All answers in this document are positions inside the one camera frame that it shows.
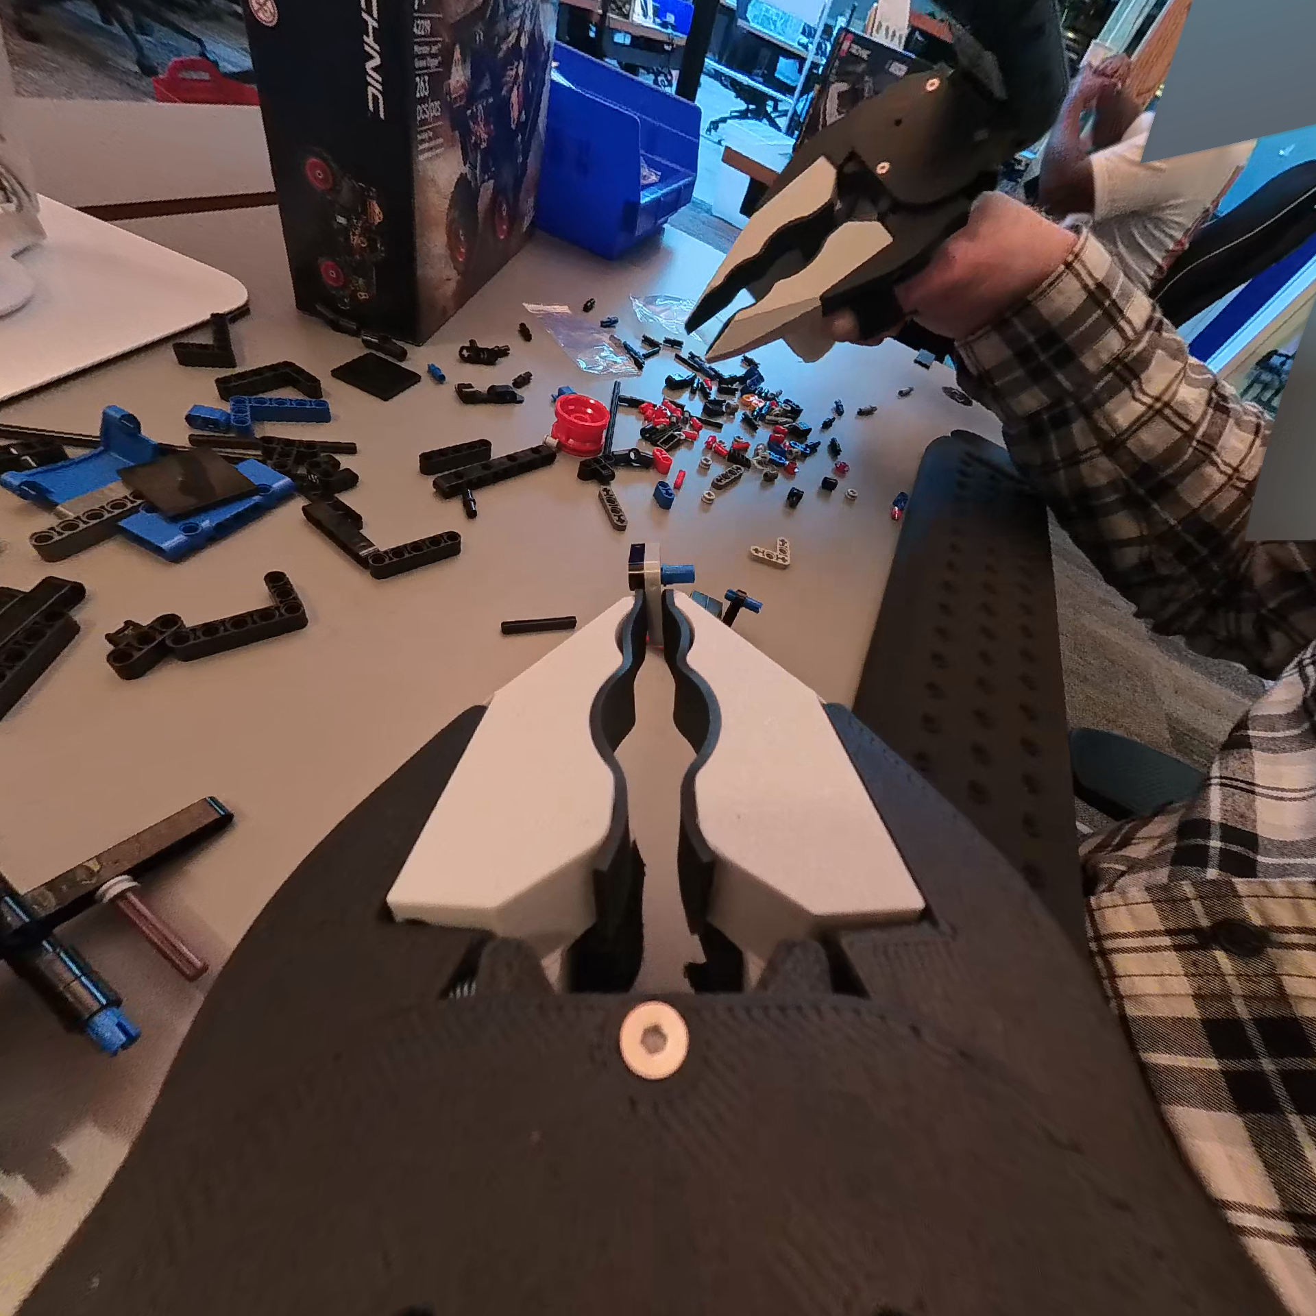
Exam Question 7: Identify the person's torso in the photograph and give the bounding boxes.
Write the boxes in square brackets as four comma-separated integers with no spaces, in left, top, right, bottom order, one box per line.
[1080,534,1316,1297]

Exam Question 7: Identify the grey desk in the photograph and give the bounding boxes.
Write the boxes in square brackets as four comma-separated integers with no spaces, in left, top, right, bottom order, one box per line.
[0,97,1009,1234]

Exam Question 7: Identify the large clear plastic bag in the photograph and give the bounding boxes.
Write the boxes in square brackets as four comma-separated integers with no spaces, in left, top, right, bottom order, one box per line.
[522,301,644,376]

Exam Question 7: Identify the background toy set box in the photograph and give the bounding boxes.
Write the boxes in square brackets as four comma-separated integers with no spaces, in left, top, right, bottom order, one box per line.
[796,25,928,139]

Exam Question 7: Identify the black connector cluster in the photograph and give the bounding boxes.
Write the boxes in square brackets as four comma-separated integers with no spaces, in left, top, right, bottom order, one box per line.
[262,437,362,500]

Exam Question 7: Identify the dark grey short beam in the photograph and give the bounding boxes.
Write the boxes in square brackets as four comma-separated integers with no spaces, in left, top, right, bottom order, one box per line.
[29,493,146,561]

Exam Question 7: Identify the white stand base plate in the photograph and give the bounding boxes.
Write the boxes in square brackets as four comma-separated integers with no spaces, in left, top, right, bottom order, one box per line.
[0,31,251,404]

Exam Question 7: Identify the person's right forearm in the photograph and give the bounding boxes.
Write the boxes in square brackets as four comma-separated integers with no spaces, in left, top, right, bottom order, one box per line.
[951,230,1271,628]

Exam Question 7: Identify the blue angled beam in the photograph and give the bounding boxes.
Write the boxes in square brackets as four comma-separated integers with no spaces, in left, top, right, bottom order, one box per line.
[185,395,333,434]

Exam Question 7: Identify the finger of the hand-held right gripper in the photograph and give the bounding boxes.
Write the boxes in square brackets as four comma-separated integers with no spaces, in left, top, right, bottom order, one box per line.
[683,156,843,335]
[704,221,897,363]

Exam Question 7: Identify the red plastic bin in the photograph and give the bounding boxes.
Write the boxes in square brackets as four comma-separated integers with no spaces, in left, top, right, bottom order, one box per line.
[154,56,259,106]

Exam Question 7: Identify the black square tile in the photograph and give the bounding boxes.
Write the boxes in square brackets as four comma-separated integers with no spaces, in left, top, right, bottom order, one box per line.
[331,352,423,401]
[118,449,259,518]

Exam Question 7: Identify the blue plastic storage bin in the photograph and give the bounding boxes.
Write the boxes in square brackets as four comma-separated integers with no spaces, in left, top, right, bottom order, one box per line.
[535,41,702,261]

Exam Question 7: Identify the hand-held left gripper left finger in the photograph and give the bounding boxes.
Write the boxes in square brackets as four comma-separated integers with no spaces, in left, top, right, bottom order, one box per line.
[386,594,644,993]

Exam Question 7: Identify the red wheel rim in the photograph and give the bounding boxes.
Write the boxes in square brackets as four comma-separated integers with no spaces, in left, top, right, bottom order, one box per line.
[550,393,610,456]

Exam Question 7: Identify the pile of small pins connectors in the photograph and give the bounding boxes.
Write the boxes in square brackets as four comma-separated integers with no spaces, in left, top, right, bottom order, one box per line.
[632,340,973,520]

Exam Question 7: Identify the black angled beam flat plate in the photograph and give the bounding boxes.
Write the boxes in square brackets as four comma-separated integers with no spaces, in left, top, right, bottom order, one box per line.
[301,498,463,579]

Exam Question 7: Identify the black angled beam with connector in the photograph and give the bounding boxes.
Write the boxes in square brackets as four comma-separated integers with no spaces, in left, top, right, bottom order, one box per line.
[105,572,311,680]

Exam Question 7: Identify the black medium straight beam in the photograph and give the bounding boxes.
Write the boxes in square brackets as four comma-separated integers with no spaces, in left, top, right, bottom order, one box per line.
[433,442,560,515]

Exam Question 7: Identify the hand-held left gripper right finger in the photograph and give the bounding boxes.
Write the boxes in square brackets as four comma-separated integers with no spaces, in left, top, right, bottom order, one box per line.
[666,594,929,993]

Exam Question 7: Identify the dark office chair seat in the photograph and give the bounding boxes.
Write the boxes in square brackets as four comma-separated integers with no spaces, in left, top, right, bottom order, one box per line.
[1069,728,1207,821]

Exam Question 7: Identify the person's right hand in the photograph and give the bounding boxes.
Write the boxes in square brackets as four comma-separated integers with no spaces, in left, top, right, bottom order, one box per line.
[828,189,1075,362]

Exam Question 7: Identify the black office chair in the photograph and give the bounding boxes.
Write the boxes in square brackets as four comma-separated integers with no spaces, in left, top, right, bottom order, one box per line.
[1152,158,1316,330]

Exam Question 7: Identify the small black blue brick assembly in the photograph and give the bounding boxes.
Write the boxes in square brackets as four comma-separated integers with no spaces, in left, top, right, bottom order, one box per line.
[627,542,765,647]

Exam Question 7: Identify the black toy set box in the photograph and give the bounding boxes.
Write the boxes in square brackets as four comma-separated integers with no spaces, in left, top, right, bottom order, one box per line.
[245,0,557,346]

